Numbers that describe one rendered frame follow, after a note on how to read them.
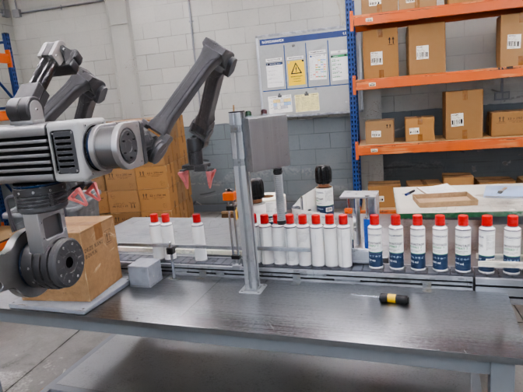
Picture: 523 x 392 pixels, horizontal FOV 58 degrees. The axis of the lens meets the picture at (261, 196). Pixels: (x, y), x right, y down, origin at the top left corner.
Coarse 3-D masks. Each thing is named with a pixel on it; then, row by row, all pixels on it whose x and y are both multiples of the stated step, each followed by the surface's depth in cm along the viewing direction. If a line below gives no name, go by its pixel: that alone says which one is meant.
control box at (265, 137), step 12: (252, 120) 163; (264, 120) 165; (276, 120) 169; (252, 132) 163; (264, 132) 166; (276, 132) 169; (252, 144) 164; (264, 144) 167; (276, 144) 170; (288, 144) 173; (252, 156) 164; (264, 156) 167; (276, 156) 171; (288, 156) 174; (252, 168) 165; (264, 168) 168
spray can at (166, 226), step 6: (162, 216) 202; (168, 216) 203; (162, 222) 203; (168, 222) 203; (162, 228) 202; (168, 228) 202; (162, 234) 203; (168, 234) 203; (168, 240) 203; (168, 258) 205; (174, 258) 206
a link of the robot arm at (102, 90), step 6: (102, 90) 169; (84, 96) 173; (90, 96) 172; (96, 96) 171; (102, 96) 173; (78, 102) 176; (84, 102) 174; (90, 102) 174; (96, 102) 173; (78, 108) 177; (84, 108) 176; (90, 108) 177; (78, 114) 178; (84, 114) 177; (90, 114) 180
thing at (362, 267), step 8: (120, 256) 217; (128, 256) 216; (136, 256) 215; (144, 256) 214; (152, 256) 213; (184, 256) 210; (208, 264) 197; (216, 264) 196; (224, 264) 194; (232, 264) 194; (272, 264) 190; (360, 264) 182; (368, 264) 181; (384, 272) 173; (392, 272) 172; (400, 272) 171; (408, 272) 170; (416, 272) 170; (424, 272) 169; (432, 272) 168; (448, 272) 167; (456, 272) 167; (472, 272) 166
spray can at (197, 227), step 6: (192, 216) 198; (198, 216) 197; (198, 222) 198; (192, 228) 198; (198, 228) 197; (192, 234) 199; (198, 234) 197; (204, 234) 200; (198, 240) 198; (204, 240) 199; (198, 252) 199; (204, 252) 200; (198, 258) 200; (204, 258) 200
